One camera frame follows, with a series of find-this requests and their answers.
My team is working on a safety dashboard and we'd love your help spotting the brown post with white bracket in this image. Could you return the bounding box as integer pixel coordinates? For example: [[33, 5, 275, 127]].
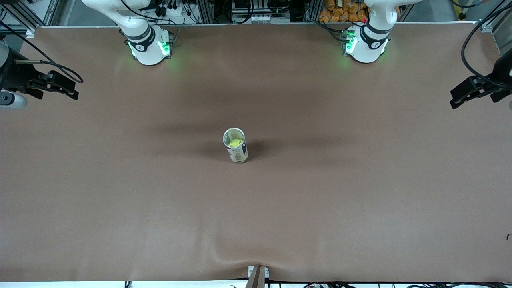
[[246, 265, 269, 288]]

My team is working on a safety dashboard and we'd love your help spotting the black electronics box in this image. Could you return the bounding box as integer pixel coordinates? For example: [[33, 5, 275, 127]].
[[231, 0, 294, 24]]

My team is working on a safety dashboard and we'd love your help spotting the aluminium frame profile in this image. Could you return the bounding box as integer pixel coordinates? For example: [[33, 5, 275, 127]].
[[38, 0, 60, 26], [478, 0, 512, 56], [199, 0, 214, 24], [305, 0, 322, 22]]

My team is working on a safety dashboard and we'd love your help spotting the brown table mat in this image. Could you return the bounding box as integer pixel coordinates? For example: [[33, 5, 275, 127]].
[[0, 22, 512, 282]]

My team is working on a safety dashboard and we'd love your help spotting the blue white tennis ball can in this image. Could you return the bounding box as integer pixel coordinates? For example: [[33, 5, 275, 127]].
[[222, 128, 248, 164]]

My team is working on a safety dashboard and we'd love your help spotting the yellow pole with black foot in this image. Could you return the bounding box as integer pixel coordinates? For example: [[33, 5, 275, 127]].
[[452, 0, 468, 20]]

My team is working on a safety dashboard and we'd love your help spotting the pile of orange objects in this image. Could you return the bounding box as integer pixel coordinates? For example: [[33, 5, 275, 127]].
[[319, 0, 368, 23]]

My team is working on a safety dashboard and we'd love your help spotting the white power strip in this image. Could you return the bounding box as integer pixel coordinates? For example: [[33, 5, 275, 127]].
[[154, 3, 185, 17]]

